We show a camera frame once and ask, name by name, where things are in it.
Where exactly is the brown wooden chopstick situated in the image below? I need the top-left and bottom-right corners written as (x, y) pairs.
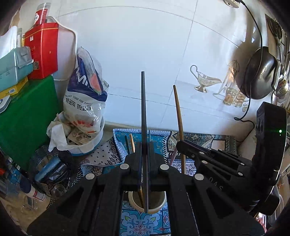
top-left (173, 85), bottom-right (186, 174)

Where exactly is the red white cup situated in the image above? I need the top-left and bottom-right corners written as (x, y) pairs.
top-left (34, 3), bottom-right (51, 26)

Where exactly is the red tin box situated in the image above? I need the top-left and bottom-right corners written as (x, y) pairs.
top-left (24, 23), bottom-right (59, 80)

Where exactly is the green metal box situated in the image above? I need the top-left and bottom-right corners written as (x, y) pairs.
top-left (1, 76), bottom-right (61, 170)

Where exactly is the white ceramic utensil cup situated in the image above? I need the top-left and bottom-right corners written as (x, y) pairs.
top-left (128, 191), bottom-right (167, 214)

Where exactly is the teal tissue box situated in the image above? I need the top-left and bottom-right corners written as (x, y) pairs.
top-left (0, 46), bottom-right (33, 91)

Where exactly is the dark green chopstick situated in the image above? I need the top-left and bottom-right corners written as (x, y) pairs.
top-left (141, 71), bottom-right (149, 213)

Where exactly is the hanging slotted metal ladle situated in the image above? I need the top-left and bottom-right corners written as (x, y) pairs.
top-left (274, 78), bottom-right (289, 99)

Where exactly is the patchwork patterned table cloth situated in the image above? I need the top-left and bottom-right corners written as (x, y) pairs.
top-left (79, 128), bottom-right (239, 236)

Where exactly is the black hanging wok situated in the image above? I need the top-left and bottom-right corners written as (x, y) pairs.
top-left (240, 46), bottom-right (278, 100)

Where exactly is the white blue plastic bag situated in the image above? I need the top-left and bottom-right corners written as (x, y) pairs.
top-left (63, 47), bottom-right (109, 133)

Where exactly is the yellow wooden chopstick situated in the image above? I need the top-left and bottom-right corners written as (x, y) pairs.
top-left (129, 134), bottom-right (135, 153)

